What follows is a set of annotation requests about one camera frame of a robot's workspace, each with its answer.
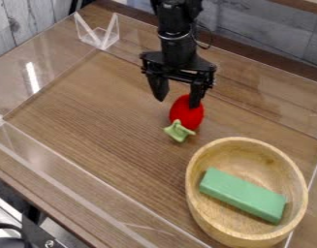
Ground red plush strawberry fruit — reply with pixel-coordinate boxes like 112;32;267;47
163;94;204;142

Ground green rectangular block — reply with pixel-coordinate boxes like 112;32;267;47
198;168;286;225

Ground clear acrylic enclosure wall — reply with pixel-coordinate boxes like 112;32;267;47
0;9;317;248

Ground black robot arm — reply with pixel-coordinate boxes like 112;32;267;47
139;0;216;109

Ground light wooden bowl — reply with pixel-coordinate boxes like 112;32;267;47
184;137;307;248

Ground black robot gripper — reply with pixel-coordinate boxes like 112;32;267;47
139;51;218;109

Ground black cable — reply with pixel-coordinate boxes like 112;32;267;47
0;222;27;248

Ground black metal stand bracket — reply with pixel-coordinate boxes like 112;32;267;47
21;205;58;248

